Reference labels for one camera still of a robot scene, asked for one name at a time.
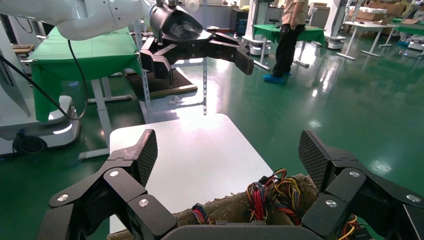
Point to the grey metal shelf rack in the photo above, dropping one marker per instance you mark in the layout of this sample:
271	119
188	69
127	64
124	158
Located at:
205	92

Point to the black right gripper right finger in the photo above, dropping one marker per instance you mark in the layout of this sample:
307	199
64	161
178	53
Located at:
344	192

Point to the brown pulp cardboard tray box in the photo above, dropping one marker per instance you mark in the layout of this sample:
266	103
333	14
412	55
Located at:
228	208

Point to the wooden stool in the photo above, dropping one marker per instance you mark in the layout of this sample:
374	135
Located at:
23	49

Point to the green cloth covered table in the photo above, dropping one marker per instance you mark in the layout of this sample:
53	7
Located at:
410	29
265	31

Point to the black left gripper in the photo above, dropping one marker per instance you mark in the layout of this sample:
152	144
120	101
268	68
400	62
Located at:
179	30

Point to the black cabinet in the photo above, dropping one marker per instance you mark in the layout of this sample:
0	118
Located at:
236	20

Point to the dark wooden board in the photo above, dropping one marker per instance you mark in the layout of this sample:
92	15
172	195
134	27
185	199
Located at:
159	86

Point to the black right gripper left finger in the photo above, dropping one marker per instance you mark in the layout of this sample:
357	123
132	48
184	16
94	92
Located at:
116	188

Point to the white table leg frame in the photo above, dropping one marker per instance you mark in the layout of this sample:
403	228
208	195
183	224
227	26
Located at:
103	112

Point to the white standing robot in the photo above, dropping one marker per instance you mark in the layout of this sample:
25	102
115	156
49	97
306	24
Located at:
255	13
334	16

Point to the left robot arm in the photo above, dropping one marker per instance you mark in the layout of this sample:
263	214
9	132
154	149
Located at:
82	16

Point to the green tablecloth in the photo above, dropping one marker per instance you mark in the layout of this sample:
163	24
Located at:
82	56

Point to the white round fan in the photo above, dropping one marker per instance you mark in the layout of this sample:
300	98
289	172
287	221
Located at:
192	5

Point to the white work table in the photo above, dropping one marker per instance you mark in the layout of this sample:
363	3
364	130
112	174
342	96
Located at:
367	26

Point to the person in black trousers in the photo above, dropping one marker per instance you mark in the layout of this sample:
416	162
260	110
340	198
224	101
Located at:
288	46

